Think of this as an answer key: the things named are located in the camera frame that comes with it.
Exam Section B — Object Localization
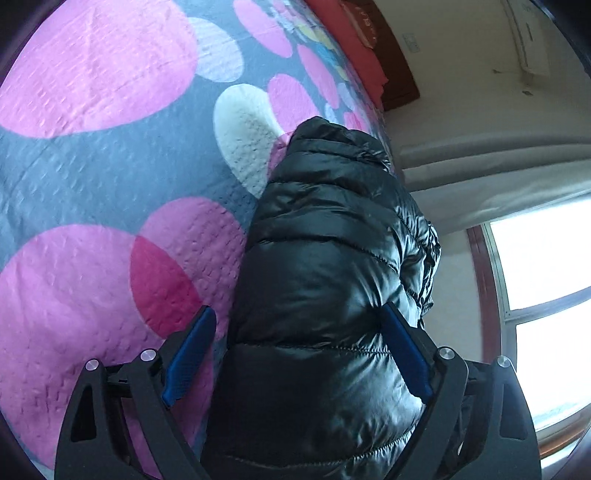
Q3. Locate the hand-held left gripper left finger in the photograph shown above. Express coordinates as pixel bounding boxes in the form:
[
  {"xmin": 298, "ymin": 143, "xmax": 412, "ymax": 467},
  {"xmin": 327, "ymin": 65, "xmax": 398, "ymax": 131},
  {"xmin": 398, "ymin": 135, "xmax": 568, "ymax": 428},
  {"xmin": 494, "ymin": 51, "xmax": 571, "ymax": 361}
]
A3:
[{"xmin": 54, "ymin": 305, "xmax": 218, "ymax": 480}]

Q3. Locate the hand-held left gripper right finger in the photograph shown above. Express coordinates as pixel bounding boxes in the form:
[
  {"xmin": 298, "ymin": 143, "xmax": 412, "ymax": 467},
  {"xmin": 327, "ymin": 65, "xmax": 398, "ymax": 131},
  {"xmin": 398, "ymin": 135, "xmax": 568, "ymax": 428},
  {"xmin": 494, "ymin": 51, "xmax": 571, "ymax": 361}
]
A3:
[{"xmin": 381, "ymin": 302, "xmax": 542, "ymax": 480}]

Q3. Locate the black puffer jacket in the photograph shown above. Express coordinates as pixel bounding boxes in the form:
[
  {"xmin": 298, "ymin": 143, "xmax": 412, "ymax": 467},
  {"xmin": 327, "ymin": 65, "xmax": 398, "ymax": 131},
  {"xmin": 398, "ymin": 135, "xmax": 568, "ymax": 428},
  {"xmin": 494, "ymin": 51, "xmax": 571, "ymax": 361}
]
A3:
[{"xmin": 203, "ymin": 116, "xmax": 476, "ymax": 480}]

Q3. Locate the pale grey curtain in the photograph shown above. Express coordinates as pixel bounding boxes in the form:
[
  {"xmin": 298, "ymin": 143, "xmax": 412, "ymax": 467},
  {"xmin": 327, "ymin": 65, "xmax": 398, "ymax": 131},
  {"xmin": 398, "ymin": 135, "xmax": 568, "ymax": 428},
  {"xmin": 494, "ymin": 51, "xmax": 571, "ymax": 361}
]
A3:
[{"xmin": 385, "ymin": 117, "xmax": 591, "ymax": 232}]

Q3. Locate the dotted bedspread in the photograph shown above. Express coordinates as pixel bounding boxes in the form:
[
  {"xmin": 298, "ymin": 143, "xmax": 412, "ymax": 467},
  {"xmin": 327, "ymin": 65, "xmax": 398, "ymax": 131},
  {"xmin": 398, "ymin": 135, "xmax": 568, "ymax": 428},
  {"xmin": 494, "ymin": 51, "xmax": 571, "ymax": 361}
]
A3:
[{"xmin": 0, "ymin": 0, "xmax": 393, "ymax": 480}]

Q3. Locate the wooden headboard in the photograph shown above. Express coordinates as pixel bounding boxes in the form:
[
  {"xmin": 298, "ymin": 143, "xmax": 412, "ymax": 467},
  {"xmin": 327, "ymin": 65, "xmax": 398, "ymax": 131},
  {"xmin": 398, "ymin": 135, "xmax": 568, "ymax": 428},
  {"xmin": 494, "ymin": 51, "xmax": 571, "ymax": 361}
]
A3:
[{"xmin": 355, "ymin": 0, "xmax": 421, "ymax": 112}]

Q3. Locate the red pillow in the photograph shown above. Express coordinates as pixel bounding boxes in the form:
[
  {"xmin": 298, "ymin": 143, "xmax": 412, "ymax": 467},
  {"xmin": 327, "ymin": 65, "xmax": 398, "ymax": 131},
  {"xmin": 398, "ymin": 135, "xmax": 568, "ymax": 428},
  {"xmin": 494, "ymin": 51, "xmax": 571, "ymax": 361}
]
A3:
[{"xmin": 305, "ymin": 0, "xmax": 391, "ymax": 100}]

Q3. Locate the white air conditioner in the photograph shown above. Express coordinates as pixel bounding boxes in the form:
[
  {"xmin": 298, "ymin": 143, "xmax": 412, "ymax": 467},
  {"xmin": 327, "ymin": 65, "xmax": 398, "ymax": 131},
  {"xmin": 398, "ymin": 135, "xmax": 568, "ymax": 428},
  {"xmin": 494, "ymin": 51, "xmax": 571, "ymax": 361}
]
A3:
[{"xmin": 501, "ymin": 0, "xmax": 552, "ymax": 75}]

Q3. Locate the small orange printed cushion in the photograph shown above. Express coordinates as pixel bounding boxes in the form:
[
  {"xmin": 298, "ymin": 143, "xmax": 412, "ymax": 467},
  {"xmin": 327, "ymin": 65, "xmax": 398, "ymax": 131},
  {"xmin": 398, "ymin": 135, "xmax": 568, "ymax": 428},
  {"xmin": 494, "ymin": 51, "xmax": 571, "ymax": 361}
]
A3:
[{"xmin": 339, "ymin": 0, "xmax": 382, "ymax": 47}]

